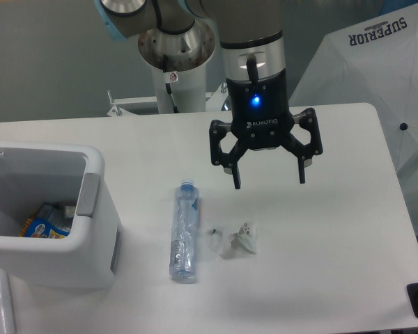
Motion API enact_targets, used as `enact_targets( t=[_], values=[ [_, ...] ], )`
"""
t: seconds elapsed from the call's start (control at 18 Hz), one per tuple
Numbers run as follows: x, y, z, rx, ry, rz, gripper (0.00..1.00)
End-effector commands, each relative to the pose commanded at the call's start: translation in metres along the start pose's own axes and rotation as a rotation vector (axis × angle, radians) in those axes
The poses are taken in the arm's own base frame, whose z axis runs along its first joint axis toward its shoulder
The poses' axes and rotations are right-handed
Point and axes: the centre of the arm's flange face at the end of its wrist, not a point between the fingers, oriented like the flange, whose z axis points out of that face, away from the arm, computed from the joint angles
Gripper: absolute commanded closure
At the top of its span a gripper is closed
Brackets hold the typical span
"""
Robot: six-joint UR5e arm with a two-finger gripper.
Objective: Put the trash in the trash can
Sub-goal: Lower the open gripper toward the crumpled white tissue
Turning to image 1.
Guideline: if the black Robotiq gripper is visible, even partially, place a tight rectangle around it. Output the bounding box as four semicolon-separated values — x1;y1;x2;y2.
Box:
209;70;323;189

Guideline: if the white plastic wrapper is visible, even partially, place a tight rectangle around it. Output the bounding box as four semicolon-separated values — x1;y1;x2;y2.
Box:
208;222;258;258

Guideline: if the crushed clear plastic bottle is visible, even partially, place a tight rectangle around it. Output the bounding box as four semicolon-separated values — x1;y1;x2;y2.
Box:
169;179;200;284

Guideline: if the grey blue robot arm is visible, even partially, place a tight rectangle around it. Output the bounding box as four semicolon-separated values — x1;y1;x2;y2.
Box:
95;1;323;186

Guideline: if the white plastic trash can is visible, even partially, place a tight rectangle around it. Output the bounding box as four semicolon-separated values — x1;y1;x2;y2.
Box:
0;141;123;289

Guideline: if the white Superior umbrella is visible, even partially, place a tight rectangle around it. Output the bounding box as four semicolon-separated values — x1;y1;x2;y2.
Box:
290;3;418;169

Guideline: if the silver foil wrapper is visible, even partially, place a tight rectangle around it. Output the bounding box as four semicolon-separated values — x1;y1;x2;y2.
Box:
53;203;76;232

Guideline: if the blue yellow snack wrapper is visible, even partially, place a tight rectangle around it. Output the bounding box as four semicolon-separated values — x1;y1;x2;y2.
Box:
19;203;70;239

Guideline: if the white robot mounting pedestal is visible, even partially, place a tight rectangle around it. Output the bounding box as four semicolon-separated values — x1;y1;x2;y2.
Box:
107;69;231;117

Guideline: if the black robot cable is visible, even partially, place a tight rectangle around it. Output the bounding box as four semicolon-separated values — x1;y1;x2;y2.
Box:
162;54;180;114

